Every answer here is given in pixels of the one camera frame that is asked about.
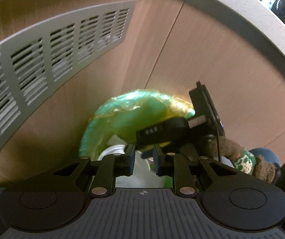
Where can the white plastic bowl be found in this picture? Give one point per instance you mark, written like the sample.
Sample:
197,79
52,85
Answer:
142,177

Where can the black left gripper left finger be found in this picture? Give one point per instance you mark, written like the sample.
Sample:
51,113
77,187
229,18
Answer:
106,170

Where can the gloved right hand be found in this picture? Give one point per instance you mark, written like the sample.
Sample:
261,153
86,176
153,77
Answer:
241,158

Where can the green trash bin with bag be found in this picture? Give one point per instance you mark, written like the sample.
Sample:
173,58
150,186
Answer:
115,123

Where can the grey cabinet vent panel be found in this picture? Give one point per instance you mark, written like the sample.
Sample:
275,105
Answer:
39,59

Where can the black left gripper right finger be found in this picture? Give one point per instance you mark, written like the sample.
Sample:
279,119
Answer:
176,167

